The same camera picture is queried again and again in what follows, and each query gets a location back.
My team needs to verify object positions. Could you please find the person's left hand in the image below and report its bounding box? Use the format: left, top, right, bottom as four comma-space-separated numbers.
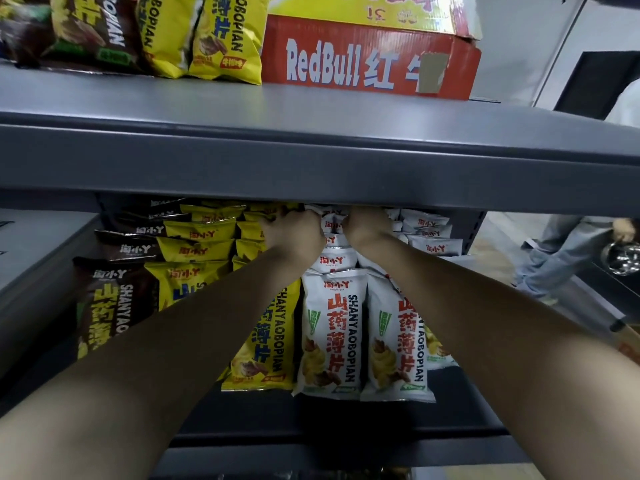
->
259, 207, 327, 269

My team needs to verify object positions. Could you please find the person's right hand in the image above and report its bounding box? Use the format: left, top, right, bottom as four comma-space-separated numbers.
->
342, 205, 397, 253

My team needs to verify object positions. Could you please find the dark grey metal shelf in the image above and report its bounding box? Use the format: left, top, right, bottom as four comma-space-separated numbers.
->
0, 62, 640, 480

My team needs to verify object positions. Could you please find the person's right forearm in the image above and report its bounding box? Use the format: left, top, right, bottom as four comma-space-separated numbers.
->
357, 234, 640, 480

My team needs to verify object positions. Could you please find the person's left forearm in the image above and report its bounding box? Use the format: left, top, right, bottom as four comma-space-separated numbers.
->
0, 244, 321, 480

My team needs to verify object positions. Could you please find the red carton with white lettering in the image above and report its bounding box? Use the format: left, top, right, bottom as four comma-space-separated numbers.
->
261, 14, 483, 101

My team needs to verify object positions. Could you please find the yellow printed carton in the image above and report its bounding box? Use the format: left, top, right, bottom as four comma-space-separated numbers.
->
267, 0, 484, 41

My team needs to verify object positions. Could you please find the metal bowl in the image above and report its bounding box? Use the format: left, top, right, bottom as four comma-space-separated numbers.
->
599, 238, 640, 277

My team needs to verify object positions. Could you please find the tan carton with red print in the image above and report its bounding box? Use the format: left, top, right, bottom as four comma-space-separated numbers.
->
617, 322, 640, 367

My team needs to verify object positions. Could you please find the black wall shelving unit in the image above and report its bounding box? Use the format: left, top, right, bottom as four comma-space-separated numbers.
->
552, 50, 640, 345

